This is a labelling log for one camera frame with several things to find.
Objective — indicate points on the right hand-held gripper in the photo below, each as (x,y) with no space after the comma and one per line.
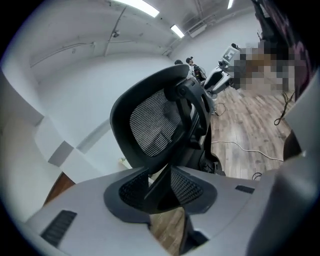
(217,78)

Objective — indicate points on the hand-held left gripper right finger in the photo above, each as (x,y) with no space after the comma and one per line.
(232,212)

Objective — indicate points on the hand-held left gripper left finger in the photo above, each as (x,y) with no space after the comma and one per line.
(95,230)

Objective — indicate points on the black mesh office chair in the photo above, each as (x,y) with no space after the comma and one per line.
(150,130)

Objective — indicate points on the white ceiling air conditioner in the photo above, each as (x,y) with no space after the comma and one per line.
(198,30)

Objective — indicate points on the small ceiling light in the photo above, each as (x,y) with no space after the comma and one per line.
(177,31)

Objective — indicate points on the narrow ceiling light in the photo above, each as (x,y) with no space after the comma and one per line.
(230,3)

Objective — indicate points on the person's black printed top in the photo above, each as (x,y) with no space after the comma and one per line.
(280,25)

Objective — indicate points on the long ceiling light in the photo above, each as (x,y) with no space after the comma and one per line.
(136,6)

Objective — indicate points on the ceiling conduit pipe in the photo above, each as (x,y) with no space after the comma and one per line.
(116,27)

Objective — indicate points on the ceiling security camera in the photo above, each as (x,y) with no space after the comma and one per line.
(116,34)

